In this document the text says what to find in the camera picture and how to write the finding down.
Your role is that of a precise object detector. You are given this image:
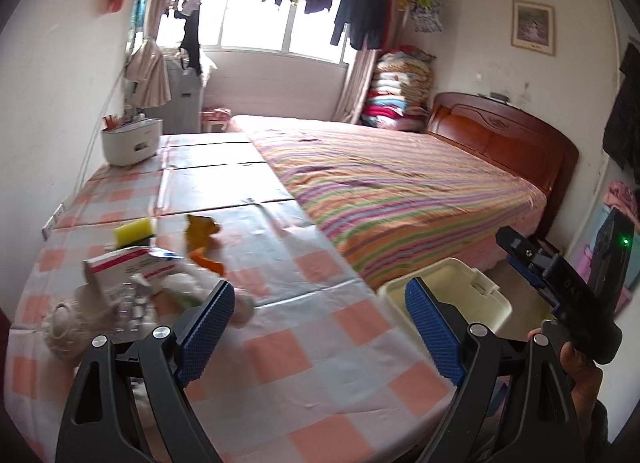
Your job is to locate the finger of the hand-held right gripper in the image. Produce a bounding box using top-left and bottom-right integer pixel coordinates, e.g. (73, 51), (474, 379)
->
(506, 253), (558, 308)
(496, 226), (558, 266)

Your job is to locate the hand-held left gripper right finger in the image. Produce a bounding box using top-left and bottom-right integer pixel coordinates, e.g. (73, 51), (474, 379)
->
(404, 275), (586, 463)

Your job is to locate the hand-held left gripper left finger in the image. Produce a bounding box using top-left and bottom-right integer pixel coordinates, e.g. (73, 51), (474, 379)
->
(55, 279), (236, 463)

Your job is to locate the white plastic bin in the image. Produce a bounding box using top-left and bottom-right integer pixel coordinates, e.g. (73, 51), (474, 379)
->
(377, 257), (513, 344)

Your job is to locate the clear blister pack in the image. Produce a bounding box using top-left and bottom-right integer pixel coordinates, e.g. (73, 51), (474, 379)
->
(107, 273), (162, 340)

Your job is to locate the white pink medicine box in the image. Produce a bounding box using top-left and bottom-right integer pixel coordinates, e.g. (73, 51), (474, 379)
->
(82, 245), (185, 300)

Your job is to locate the person's right forearm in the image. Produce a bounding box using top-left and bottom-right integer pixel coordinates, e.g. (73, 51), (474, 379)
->
(582, 400), (613, 463)

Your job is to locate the person's right hand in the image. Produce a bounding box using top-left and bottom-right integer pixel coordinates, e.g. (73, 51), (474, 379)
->
(527, 328), (606, 415)

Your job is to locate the orange checked tablecloth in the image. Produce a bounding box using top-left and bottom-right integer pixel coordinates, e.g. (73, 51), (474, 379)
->
(7, 132), (458, 463)

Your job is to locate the wooden bed headboard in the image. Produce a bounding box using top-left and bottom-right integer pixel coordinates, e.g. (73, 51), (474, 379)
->
(425, 92), (580, 239)

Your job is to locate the pink cloth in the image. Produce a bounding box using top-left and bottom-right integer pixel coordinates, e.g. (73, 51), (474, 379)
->
(604, 180), (640, 224)

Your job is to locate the yellow sponge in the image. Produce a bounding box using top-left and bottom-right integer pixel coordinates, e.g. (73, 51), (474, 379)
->
(114, 217), (157, 248)

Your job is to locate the bed with striped cover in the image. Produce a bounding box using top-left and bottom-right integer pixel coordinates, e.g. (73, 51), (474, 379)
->
(227, 114), (548, 289)

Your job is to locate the white yarn ball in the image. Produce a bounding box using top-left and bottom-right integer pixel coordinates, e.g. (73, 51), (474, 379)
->
(42, 299), (92, 362)

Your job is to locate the dark hanging garment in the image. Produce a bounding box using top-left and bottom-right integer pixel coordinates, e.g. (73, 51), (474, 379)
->
(602, 43), (640, 171)

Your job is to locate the white utensil container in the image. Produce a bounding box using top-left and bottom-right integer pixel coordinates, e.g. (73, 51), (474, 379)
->
(101, 116), (163, 166)

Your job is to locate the stack of folded quilts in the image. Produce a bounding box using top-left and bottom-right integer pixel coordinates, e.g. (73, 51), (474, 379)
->
(360, 46), (435, 131)

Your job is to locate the pink stool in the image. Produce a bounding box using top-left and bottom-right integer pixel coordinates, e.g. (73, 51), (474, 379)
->
(200, 107), (233, 133)

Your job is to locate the pink window curtain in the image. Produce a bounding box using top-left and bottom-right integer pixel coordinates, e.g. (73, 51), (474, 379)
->
(332, 46), (378, 124)

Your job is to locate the white floor appliance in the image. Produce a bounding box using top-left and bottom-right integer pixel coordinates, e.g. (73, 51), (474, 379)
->
(162, 56), (206, 134)

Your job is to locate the patterned hanging bag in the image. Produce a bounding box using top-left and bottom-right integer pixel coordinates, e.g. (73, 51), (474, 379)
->
(407, 0), (445, 34)

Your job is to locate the striped tied curtain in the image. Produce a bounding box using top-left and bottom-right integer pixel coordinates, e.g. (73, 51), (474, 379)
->
(125, 0), (173, 109)

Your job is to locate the black hanging garment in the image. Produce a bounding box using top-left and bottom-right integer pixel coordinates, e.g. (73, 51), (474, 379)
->
(179, 0), (205, 76)

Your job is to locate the white wall socket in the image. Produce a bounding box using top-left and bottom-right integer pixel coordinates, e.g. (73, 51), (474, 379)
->
(42, 203), (66, 239)

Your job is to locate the framed wall picture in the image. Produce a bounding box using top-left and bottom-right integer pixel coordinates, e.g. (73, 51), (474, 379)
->
(511, 0), (557, 56)

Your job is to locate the white cable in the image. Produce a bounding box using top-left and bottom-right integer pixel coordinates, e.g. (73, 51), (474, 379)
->
(75, 66), (127, 189)

